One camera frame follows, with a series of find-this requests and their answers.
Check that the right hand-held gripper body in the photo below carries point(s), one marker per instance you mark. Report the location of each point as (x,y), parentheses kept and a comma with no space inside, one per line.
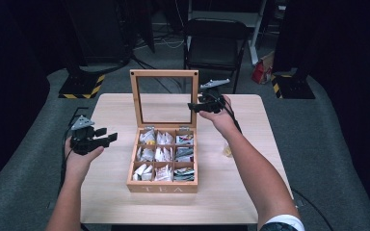
(213,101)

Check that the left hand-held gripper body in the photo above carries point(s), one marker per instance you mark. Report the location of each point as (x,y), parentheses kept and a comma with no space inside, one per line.
(85,142)

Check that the wooden tea box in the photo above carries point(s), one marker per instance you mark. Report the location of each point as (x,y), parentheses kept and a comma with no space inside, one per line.
(135,96)

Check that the person's right hand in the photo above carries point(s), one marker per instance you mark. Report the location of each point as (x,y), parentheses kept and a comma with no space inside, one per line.
(224,122)

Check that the person's left hand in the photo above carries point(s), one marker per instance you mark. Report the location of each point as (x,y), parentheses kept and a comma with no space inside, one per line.
(77,165)

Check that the striped black stand base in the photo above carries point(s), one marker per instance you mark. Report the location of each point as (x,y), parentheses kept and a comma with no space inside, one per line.
(294,87)
(82,86)

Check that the black folding chair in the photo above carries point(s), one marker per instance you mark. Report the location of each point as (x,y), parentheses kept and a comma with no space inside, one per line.
(213,48)

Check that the group of tea bags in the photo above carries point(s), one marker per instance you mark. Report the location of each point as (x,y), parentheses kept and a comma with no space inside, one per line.
(163,155)

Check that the person's white-edged sleeve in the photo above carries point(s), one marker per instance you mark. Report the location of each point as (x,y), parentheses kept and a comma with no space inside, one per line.
(285,223)

